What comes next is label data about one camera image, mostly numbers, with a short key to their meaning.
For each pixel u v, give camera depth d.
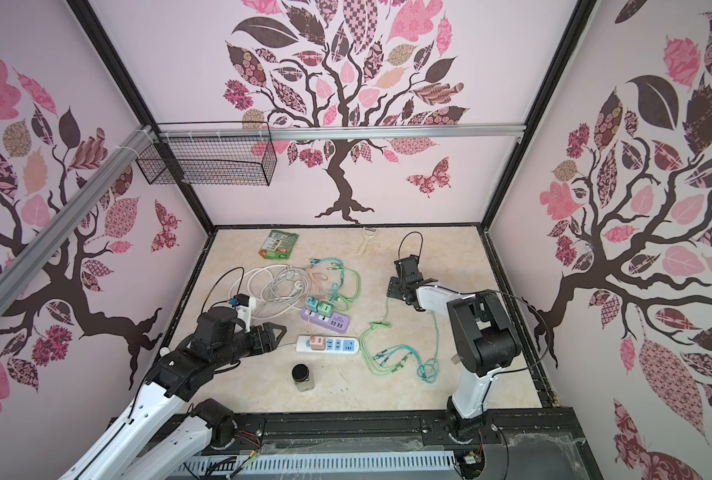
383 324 0.92
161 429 0.49
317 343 0.82
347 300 0.96
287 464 0.70
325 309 0.89
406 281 0.77
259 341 0.65
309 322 0.93
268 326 0.68
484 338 0.49
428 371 0.82
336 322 0.90
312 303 0.90
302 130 0.93
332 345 0.85
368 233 1.18
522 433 0.74
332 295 0.94
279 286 1.01
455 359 0.85
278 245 1.14
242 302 0.68
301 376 0.74
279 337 0.71
